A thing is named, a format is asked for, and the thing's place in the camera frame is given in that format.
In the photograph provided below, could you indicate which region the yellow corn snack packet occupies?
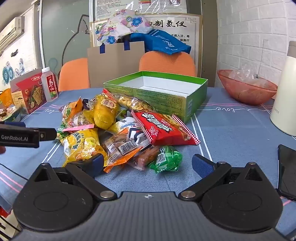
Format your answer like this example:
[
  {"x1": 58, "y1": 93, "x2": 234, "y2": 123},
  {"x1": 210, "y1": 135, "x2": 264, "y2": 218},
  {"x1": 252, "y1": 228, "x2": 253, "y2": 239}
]
[{"x1": 90, "y1": 93, "x2": 120, "y2": 130}]

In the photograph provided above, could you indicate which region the pink orange snack packet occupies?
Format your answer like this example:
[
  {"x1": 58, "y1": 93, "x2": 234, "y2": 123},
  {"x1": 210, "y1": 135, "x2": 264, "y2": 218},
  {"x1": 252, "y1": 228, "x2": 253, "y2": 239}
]
[{"x1": 56, "y1": 98, "x2": 94, "y2": 140}]

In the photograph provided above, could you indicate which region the left orange chair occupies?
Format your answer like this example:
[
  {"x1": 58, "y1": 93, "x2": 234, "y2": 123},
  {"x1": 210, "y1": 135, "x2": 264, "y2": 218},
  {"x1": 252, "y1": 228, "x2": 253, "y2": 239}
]
[{"x1": 58, "y1": 58, "x2": 90, "y2": 91}]

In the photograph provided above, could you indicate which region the white thermos jug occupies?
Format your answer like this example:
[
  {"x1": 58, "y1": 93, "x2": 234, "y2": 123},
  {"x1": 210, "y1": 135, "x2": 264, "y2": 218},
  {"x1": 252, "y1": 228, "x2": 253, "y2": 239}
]
[{"x1": 270, "y1": 41, "x2": 296, "y2": 136}]

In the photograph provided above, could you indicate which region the orange barcode snack packet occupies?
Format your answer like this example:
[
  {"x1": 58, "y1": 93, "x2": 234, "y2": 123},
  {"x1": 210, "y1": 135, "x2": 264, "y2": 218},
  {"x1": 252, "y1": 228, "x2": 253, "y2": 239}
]
[{"x1": 103, "y1": 134, "x2": 142, "y2": 173}]

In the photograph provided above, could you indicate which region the brown paper bag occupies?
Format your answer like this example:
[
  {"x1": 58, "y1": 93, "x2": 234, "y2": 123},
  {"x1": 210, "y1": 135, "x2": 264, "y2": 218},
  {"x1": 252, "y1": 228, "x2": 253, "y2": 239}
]
[{"x1": 87, "y1": 41, "x2": 145, "y2": 88}]

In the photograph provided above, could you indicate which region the wall information poster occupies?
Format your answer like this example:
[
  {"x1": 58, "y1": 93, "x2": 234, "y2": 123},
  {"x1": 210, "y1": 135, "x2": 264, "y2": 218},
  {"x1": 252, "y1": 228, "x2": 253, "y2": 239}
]
[{"x1": 89, "y1": 0, "x2": 187, "y2": 16}]

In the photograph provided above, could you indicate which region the green wrapped snack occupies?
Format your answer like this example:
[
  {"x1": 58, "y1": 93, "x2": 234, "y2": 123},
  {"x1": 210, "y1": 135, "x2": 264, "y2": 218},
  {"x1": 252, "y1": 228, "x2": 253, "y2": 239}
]
[{"x1": 148, "y1": 146, "x2": 183, "y2": 173}]

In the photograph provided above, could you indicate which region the black smartphone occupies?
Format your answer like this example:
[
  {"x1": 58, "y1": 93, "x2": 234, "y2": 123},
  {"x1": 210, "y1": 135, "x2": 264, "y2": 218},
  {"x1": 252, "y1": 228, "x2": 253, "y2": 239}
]
[{"x1": 277, "y1": 145, "x2": 296, "y2": 201}]

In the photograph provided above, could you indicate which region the peanut snack packet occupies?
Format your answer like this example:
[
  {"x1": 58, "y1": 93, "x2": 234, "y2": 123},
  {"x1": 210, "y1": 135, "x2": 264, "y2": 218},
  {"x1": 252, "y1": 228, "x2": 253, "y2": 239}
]
[{"x1": 103, "y1": 88, "x2": 156, "y2": 113}]

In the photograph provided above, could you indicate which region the brown bar snack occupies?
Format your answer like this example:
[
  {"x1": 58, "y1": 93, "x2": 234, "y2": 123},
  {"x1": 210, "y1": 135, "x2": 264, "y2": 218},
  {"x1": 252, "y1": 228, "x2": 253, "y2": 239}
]
[{"x1": 128, "y1": 146, "x2": 160, "y2": 171}]

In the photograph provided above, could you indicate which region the floral cloth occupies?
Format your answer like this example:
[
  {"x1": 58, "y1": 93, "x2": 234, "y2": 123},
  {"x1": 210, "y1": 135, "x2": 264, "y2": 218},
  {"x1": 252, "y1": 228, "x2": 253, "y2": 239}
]
[{"x1": 95, "y1": 9, "x2": 153, "y2": 45}]

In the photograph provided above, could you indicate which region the person's left hand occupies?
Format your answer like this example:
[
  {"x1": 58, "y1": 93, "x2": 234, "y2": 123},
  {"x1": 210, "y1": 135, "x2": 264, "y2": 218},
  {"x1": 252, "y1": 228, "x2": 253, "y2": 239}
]
[{"x1": 0, "y1": 146, "x2": 6, "y2": 154}]

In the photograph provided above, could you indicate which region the white blue cartoon snack packet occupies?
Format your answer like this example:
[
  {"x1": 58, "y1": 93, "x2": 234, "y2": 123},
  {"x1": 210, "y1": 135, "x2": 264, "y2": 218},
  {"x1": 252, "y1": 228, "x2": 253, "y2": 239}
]
[{"x1": 107, "y1": 116, "x2": 151, "y2": 149}]

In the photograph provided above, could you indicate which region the framed calligraphy poster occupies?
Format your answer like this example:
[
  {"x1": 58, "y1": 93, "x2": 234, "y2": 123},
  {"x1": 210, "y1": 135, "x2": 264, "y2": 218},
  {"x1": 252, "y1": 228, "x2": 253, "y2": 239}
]
[{"x1": 92, "y1": 13, "x2": 203, "y2": 74}]

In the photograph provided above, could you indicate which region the white drink bottle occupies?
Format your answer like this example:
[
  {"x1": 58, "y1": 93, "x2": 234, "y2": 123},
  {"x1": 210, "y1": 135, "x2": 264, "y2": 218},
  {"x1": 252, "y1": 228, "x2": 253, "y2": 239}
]
[{"x1": 41, "y1": 67, "x2": 59, "y2": 102}]

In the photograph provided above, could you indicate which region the right orange chair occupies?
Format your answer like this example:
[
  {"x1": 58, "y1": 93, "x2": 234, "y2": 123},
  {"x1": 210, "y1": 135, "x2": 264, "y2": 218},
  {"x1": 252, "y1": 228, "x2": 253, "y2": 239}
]
[{"x1": 139, "y1": 51, "x2": 197, "y2": 77}]

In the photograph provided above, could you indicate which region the green cardboard box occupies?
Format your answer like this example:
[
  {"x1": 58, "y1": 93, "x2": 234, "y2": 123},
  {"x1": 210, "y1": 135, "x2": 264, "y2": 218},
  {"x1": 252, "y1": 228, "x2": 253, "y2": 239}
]
[{"x1": 103, "y1": 71, "x2": 208, "y2": 123}]

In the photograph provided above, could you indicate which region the white air conditioner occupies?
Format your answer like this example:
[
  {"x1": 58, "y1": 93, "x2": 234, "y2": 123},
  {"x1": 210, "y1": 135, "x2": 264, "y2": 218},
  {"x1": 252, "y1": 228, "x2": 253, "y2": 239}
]
[{"x1": 0, "y1": 16, "x2": 25, "y2": 55}]

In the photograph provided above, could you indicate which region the yellow lemon candy bag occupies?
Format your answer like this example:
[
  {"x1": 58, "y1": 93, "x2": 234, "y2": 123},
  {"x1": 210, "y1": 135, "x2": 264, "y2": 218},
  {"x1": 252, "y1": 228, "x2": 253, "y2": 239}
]
[{"x1": 61, "y1": 128, "x2": 107, "y2": 167}]

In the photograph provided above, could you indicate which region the red cracker box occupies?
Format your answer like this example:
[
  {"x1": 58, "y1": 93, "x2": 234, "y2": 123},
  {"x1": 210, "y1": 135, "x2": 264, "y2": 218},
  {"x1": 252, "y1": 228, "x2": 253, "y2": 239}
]
[{"x1": 10, "y1": 68, "x2": 46, "y2": 114}]

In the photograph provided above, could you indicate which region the orange chair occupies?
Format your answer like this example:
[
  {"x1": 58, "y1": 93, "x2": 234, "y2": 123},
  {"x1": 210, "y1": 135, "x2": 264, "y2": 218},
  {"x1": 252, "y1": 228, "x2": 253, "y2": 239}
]
[
  {"x1": 139, "y1": 51, "x2": 197, "y2": 77},
  {"x1": 58, "y1": 58, "x2": 90, "y2": 91}
]

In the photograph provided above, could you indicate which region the blue fabric bag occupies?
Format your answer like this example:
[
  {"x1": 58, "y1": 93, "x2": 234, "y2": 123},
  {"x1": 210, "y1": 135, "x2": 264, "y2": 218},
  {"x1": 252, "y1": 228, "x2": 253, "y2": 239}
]
[{"x1": 130, "y1": 29, "x2": 191, "y2": 55}]

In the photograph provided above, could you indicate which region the red noodle snack packet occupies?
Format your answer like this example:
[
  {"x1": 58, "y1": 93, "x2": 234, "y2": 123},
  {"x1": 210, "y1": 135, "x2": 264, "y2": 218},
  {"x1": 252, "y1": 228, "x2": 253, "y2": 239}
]
[{"x1": 131, "y1": 111, "x2": 200, "y2": 146}]

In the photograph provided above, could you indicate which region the red plastic bowl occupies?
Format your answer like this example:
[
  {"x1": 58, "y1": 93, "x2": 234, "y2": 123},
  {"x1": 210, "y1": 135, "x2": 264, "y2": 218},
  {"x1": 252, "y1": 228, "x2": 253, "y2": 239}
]
[{"x1": 217, "y1": 70, "x2": 278, "y2": 105}]

